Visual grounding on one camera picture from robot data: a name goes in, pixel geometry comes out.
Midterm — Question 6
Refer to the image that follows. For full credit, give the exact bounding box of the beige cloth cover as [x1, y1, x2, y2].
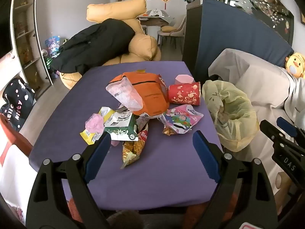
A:
[208, 48, 305, 196]

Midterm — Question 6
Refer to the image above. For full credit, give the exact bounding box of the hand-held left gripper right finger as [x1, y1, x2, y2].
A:
[193, 130, 278, 229]

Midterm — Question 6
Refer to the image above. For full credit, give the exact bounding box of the grey mesh food cover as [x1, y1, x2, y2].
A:
[145, 9, 170, 19]

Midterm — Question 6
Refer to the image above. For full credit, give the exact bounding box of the black cabinet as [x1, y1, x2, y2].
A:
[182, 3, 203, 77]

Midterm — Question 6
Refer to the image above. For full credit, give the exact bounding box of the red paper cup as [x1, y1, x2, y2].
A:
[168, 82, 201, 106]

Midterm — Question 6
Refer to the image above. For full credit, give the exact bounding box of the tan bolster cushion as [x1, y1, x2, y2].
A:
[87, 0, 147, 23]

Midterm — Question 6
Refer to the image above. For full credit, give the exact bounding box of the black jacket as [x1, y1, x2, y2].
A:
[50, 18, 136, 75]

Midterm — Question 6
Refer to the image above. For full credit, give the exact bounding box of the cartoon print tissue packet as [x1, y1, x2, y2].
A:
[161, 104, 204, 134]

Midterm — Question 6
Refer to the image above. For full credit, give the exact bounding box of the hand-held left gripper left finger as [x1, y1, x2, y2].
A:
[26, 132, 112, 229]

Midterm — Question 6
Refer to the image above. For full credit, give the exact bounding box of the dining table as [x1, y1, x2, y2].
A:
[137, 14, 177, 36]

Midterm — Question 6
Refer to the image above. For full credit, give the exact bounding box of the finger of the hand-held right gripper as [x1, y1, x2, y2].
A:
[260, 120, 290, 146]
[277, 117, 305, 146]

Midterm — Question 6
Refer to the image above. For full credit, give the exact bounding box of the white plastic bag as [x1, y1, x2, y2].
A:
[0, 143, 39, 222]

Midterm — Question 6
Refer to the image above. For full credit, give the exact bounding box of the red and gold snack packet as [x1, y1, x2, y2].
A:
[121, 129, 148, 170]

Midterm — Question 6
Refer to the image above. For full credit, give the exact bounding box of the glass aquarium tank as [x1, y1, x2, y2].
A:
[188, 0, 295, 46]

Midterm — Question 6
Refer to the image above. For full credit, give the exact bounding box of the glass door display cabinet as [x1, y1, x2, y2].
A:
[11, 0, 54, 93]

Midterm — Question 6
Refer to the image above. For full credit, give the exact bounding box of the tan round cushion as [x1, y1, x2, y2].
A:
[129, 35, 161, 61]

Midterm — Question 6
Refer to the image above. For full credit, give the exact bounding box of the yellow duck plush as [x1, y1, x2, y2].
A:
[285, 52, 305, 79]

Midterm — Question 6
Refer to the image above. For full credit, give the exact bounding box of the beige dining chair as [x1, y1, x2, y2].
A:
[157, 17, 186, 49]

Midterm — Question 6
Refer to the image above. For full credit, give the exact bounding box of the colourful cartoon bag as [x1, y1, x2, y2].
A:
[45, 36, 61, 58]

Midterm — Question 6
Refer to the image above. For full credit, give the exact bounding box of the gold foil wrapper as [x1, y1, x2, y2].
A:
[163, 126, 177, 136]

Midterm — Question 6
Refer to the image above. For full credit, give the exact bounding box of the black bag with pink print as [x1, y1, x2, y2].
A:
[0, 77, 36, 131]

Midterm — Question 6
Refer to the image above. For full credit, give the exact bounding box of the clear plastic bag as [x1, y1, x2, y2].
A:
[106, 77, 143, 110]

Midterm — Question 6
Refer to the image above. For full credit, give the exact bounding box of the pink plastic box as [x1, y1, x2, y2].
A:
[175, 75, 193, 85]

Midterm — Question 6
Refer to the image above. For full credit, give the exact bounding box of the pink translucent wrapper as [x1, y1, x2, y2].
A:
[85, 114, 105, 134]

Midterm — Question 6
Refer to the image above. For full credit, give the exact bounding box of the green and white snack packet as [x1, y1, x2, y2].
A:
[105, 111, 139, 141]

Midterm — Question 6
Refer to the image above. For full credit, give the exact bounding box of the tan beanbag base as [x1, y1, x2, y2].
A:
[59, 52, 143, 90]

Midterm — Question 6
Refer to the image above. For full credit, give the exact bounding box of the orange paper bag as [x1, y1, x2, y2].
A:
[112, 72, 170, 117]

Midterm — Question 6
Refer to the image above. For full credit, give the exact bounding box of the dark blue cloth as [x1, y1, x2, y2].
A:
[195, 0, 295, 81]

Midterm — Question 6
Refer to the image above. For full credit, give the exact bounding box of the yellow and white snack packet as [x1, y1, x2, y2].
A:
[80, 106, 115, 145]

